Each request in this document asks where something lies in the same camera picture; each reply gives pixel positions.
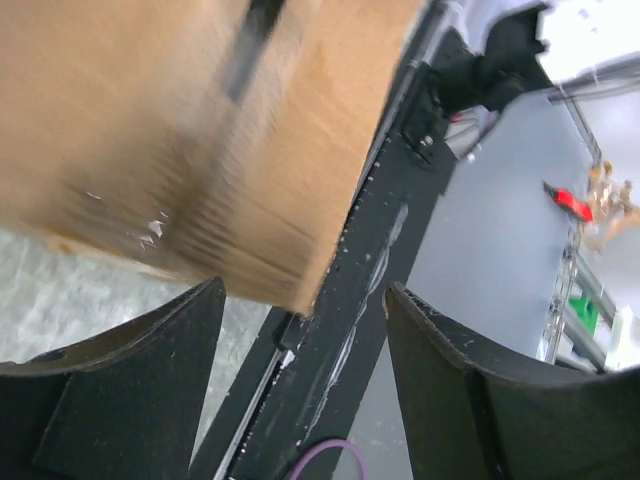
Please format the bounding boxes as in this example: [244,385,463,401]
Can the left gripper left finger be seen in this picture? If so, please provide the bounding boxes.
[1,279,226,479]

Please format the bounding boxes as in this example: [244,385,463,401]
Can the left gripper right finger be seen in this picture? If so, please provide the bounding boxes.
[385,283,639,479]

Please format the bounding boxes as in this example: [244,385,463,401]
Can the brown cardboard express box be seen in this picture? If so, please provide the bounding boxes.
[1,1,420,314]

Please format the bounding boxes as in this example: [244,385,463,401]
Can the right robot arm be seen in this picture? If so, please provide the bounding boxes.
[431,2,553,116]

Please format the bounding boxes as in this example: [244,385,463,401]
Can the red tool on floor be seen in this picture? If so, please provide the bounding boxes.
[543,182,594,224]

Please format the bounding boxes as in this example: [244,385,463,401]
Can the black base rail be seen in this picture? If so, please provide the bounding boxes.
[189,62,455,479]

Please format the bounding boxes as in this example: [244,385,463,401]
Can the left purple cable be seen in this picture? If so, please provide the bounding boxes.
[289,438,369,480]

